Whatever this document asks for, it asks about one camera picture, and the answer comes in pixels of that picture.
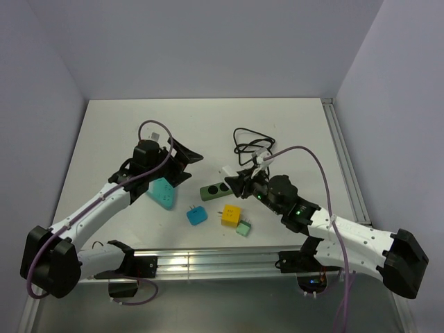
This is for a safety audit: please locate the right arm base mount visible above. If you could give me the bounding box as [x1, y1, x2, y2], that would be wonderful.
[274, 237, 342, 299]

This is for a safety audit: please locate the black power cord with plug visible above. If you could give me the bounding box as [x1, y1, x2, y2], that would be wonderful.
[232, 127, 278, 167]

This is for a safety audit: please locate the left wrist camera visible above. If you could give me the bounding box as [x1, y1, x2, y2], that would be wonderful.
[148, 132, 160, 143]

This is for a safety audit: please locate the aluminium rail frame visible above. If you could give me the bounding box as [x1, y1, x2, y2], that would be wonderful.
[17, 97, 417, 333]

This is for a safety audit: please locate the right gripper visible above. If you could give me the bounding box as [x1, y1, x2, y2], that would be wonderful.
[225, 165, 284, 215]

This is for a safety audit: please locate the white charger plug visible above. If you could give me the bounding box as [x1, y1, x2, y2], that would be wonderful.
[219, 165, 237, 178]

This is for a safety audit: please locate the teal triangular power strip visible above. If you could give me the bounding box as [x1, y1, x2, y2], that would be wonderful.
[146, 178, 176, 210]

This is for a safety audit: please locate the blue plug adapter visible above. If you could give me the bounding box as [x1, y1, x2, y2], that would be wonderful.
[186, 206, 208, 226]

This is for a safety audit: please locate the light green plug adapter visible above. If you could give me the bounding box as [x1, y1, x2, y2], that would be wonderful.
[236, 219, 252, 237]

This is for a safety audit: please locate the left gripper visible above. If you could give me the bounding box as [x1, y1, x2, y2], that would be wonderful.
[146, 138, 203, 187]

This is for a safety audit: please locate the yellow cube socket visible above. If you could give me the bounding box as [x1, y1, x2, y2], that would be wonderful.
[218, 205, 241, 228]

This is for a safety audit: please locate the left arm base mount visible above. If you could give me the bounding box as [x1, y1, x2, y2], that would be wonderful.
[94, 255, 159, 306]

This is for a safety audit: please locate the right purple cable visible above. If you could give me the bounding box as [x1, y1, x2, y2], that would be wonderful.
[262, 145, 355, 333]

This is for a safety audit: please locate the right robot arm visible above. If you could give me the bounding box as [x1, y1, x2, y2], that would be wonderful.
[224, 170, 429, 299]

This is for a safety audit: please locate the green power strip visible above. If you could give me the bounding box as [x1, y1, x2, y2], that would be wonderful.
[199, 182, 233, 202]

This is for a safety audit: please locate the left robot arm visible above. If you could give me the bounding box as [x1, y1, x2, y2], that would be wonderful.
[20, 138, 203, 299]

